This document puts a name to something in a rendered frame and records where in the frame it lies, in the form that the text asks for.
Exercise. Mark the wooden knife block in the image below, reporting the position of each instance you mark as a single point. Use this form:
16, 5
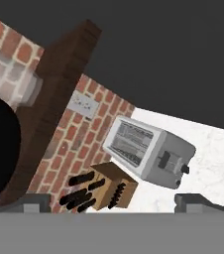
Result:
109, 187

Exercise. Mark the silver toaster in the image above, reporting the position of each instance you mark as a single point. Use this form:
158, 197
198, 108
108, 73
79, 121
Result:
150, 152

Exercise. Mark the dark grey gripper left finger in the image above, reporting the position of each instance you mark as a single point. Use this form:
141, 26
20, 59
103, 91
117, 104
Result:
34, 202

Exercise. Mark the grey wall socket plate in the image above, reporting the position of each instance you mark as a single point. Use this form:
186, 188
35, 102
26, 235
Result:
83, 104

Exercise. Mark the brown wooden cabinet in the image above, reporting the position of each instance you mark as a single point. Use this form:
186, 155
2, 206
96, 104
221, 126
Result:
56, 109

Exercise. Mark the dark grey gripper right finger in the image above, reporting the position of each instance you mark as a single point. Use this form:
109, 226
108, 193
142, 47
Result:
191, 202

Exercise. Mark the black round bowl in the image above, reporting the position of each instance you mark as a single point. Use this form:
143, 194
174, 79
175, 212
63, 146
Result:
0, 149

